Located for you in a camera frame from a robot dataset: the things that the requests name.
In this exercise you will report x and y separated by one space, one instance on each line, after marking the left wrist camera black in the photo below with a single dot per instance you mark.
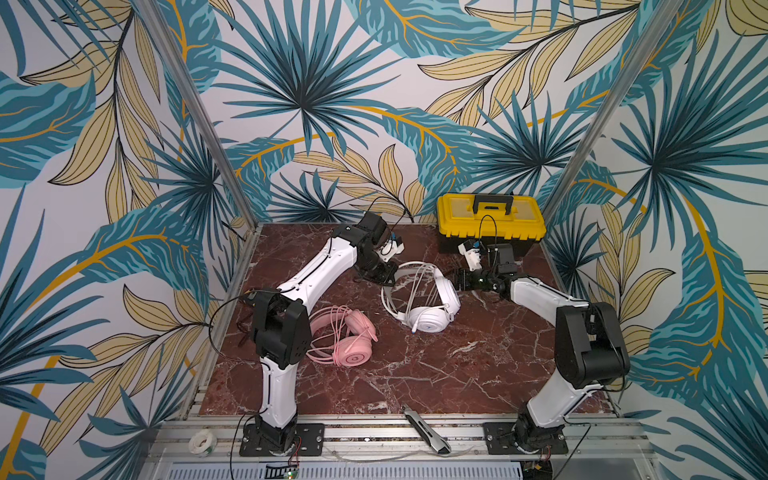
373 227

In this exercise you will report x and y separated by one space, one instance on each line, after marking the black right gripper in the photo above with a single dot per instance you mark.
474 279

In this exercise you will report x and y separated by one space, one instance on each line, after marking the white grey headphones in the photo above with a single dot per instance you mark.
433 302

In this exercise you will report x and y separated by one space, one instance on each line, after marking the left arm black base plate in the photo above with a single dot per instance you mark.
262 440

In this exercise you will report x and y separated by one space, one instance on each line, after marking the aluminium front rail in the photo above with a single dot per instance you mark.
388 447

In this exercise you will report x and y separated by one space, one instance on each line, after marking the yellow black toolbox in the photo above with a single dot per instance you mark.
489 218

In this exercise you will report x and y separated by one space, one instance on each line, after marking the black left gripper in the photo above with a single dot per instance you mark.
379 267

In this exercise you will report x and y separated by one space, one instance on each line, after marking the pink headphones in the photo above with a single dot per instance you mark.
341 336

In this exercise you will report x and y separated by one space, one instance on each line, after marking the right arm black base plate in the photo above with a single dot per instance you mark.
523 437

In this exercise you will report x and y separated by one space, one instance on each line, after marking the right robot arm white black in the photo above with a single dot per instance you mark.
590 352

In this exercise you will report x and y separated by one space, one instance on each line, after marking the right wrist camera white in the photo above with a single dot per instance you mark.
471 250

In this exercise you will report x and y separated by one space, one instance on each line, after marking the white tape roll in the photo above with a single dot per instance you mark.
202 443

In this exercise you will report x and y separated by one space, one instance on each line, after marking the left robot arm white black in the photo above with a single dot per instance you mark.
280 325

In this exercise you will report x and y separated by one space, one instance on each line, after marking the grey utility knife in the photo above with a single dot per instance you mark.
435 441

